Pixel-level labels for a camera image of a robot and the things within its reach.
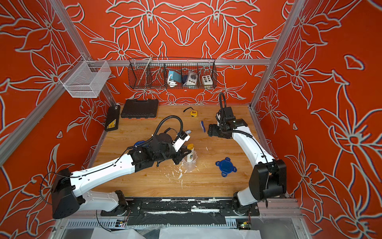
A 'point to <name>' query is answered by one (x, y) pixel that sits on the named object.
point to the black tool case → (133, 108)
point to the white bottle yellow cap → (190, 156)
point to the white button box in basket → (207, 80)
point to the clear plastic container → (189, 167)
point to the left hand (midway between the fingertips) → (189, 148)
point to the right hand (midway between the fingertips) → (216, 132)
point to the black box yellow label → (113, 117)
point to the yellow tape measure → (193, 113)
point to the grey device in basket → (191, 79)
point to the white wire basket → (85, 78)
